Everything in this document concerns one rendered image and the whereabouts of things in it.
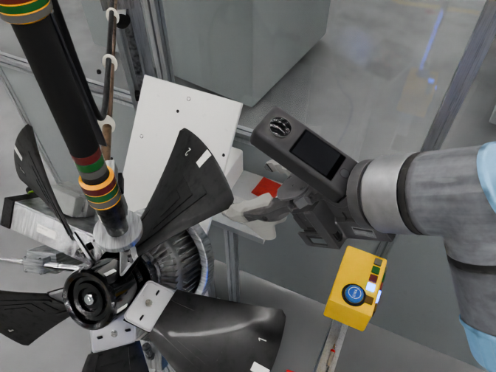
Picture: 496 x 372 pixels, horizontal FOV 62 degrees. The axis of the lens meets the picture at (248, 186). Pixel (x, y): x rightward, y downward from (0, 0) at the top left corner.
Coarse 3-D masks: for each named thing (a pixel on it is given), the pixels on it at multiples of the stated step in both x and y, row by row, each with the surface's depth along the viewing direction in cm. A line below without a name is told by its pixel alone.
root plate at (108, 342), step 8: (120, 320) 85; (104, 328) 84; (112, 328) 85; (120, 328) 85; (96, 336) 83; (104, 336) 84; (120, 336) 86; (128, 336) 86; (136, 336) 87; (96, 344) 83; (104, 344) 84; (112, 344) 85; (120, 344) 86; (96, 352) 83
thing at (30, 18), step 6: (48, 6) 35; (36, 12) 34; (42, 12) 35; (48, 12) 35; (6, 18) 34; (12, 18) 34; (18, 18) 34; (24, 18) 34; (30, 18) 34; (36, 18) 35
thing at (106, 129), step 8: (112, 48) 76; (112, 64) 73; (112, 72) 72; (112, 80) 70; (112, 88) 69; (112, 96) 68; (112, 104) 67; (112, 112) 66; (104, 128) 62; (104, 136) 61; (104, 152) 59
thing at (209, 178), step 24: (192, 144) 78; (168, 168) 81; (192, 168) 75; (216, 168) 72; (168, 192) 78; (192, 192) 73; (216, 192) 70; (144, 216) 81; (168, 216) 74; (192, 216) 71; (144, 240) 76
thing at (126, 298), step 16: (112, 256) 88; (144, 256) 87; (80, 272) 77; (96, 272) 76; (144, 272) 86; (64, 288) 79; (80, 288) 78; (96, 288) 77; (112, 288) 76; (128, 288) 80; (64, 304) 79; (80, 304) 79; (96, 304) 78; (112, 304) 76; (128, 304) 80; (80, 320) 79; (96, 320) 78; (112, 320) 77
